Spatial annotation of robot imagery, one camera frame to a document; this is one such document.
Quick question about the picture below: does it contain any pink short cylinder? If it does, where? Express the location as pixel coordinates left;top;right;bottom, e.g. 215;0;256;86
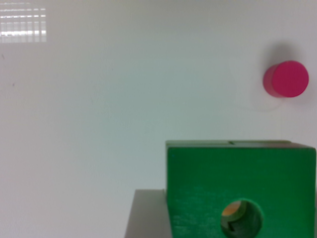
263;60;309;98

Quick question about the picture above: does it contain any green square block with hole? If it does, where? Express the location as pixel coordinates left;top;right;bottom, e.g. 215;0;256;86
166;141;316;238

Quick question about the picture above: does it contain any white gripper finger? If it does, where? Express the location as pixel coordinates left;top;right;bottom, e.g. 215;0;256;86
125;189;172;238

